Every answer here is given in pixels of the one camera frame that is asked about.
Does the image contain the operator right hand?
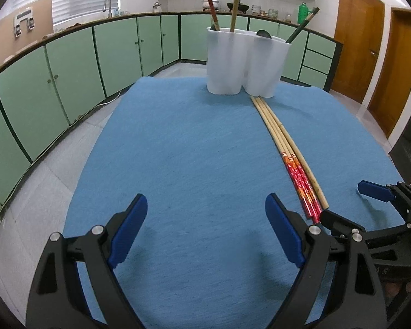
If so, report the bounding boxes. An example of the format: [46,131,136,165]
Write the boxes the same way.
[382,281,411,299]

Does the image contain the right white plastic cup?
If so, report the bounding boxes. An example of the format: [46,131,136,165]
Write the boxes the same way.
[243,31,291,98]

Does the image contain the chrome kitchen faucet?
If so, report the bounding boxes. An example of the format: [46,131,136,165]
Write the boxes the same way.
[102,0,113,19]

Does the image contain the red orange patterned chopstick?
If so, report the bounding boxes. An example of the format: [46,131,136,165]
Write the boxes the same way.
[250,97,319,223]

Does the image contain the black utensil in cup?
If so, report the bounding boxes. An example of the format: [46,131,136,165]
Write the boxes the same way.
[256,29,272,39]

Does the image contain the plain wooden chopstick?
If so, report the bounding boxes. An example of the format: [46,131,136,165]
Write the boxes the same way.
[259,97,329,214]
[230,0,240,33]

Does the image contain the brown cardboard board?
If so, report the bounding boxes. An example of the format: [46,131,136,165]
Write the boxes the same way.
[0,0,53,66]

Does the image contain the brown wooden door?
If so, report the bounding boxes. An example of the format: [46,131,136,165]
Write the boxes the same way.
[368,8,411,137]
[332,0,385,103]

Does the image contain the green base cabinets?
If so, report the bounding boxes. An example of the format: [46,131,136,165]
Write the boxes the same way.
[0,10,344,248]

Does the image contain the black wok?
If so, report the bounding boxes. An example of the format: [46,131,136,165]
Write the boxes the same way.
[227,2,250,14]

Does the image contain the dark red chopstick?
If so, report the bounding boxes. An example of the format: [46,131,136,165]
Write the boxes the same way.
[207,0,220,31]

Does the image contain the red orange chopstick middle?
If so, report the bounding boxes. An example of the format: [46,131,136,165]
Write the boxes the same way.
[252,96,322,225]

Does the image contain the left white plastic cup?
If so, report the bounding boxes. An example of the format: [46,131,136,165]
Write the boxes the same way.
[206,27,255,95]

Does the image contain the white plastic cup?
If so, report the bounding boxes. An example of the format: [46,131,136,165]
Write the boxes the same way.
[243,31,291,98]
[206,27,255,95]

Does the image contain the blue table cloth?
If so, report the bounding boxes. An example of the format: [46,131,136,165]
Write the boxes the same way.
[63,77,403,328]

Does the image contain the green thermos jug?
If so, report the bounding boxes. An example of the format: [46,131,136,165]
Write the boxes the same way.
[298,2,312,25]

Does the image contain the black chopstick silver band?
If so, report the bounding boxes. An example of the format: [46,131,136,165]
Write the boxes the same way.
[286,7,320,44]

